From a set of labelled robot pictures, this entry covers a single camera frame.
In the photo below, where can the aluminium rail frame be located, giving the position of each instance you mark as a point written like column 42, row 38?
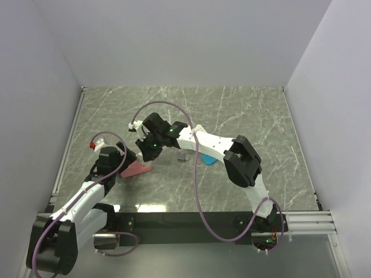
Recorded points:
column 67, row 181

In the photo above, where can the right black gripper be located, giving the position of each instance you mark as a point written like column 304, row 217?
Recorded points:
column 148, row 155

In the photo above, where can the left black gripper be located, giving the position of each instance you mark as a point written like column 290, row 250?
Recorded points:
column 130, row 157

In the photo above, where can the small grey plug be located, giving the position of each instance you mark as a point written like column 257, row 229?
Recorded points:
column 182, row 157

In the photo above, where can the pink triangular power strip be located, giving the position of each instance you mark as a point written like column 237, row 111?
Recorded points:
column 136, row 168

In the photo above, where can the white square plug adapter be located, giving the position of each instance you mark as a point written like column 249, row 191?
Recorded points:
column 140, row 157

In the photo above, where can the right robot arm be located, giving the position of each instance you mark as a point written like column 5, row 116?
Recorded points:
column 241, row 161

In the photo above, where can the blue square plug adapter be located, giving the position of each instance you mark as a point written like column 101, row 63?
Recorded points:
column 208, row 160

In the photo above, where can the white triangular power strip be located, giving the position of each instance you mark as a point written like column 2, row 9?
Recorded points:
column 186, row 138

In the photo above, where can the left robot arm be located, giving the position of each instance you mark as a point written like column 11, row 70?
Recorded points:
column 55, row 240

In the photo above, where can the black base beam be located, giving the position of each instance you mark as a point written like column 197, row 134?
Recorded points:
column 179, row 228

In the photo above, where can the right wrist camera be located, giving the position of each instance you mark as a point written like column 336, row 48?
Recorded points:
column 136, row 126

